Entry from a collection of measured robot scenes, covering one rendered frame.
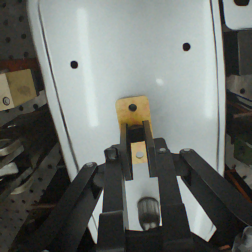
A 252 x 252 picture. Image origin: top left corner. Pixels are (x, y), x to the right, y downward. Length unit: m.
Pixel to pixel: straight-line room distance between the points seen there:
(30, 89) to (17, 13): 0.41
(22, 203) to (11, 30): 0.60
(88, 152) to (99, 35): 0.14
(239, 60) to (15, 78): 0.27
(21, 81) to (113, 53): 0.10
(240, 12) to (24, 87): 0.26
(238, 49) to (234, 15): 0.05
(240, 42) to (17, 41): 0.53
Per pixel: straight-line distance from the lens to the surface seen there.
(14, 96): 0.21
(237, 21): 0.27
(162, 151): 0.16
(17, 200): 0.83
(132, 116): 0.23
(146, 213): 0.28
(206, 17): 0.25
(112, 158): 0.16
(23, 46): 0.61
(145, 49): 0.23
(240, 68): 0.29
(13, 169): 0.23
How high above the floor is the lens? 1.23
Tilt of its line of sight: 70 degrees down
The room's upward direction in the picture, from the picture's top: 177 degrees counter-clockwise
